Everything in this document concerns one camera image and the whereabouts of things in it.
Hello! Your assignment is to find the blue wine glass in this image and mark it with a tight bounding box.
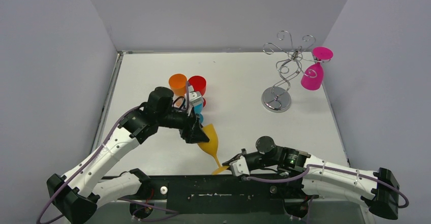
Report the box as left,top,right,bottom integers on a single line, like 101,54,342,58
194,103,204,124

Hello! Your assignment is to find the yellow wine glass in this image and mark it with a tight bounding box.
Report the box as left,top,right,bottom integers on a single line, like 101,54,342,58
198,124,229,175

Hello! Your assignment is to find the orange wine glass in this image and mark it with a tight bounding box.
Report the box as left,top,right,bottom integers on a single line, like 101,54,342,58
168,74,187,96

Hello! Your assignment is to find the red wine glass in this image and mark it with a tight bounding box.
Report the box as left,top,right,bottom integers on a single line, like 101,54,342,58
188,75,207,96

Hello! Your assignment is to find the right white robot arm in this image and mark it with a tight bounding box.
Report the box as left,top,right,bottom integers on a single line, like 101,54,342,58
222,136,401,220

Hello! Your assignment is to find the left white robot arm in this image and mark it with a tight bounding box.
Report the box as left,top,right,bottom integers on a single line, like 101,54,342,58
47,87,210,223

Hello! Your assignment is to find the pink wine glass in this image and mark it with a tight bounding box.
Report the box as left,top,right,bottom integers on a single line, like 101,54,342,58
301,47,333,90

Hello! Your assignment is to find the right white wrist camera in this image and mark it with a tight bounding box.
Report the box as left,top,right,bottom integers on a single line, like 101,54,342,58
229,156,250,177

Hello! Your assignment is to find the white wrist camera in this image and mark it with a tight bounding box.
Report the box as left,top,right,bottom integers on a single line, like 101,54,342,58
186,85,204,112
229,156,250,177

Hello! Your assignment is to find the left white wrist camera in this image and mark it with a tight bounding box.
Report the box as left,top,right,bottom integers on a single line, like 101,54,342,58
186,85,204,112

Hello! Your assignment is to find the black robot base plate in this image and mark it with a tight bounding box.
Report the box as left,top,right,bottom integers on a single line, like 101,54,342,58
130,175,311,217

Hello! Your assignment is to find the silver wire glass rack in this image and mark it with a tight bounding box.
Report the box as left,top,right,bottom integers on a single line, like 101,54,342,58
261,30,317,113

